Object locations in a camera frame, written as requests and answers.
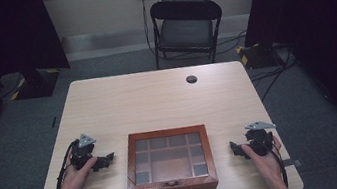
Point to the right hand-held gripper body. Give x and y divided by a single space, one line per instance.
260 141

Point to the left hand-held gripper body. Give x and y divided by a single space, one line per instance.
81 153

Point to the wooden box with glass lid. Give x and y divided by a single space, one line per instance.
169 156

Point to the person's right hand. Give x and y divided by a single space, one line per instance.
269 163

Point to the person's left hand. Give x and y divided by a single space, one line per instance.
75 181

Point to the black and yellow stand base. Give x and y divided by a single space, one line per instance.
258 55

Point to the black folding chair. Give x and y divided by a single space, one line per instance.
185 31

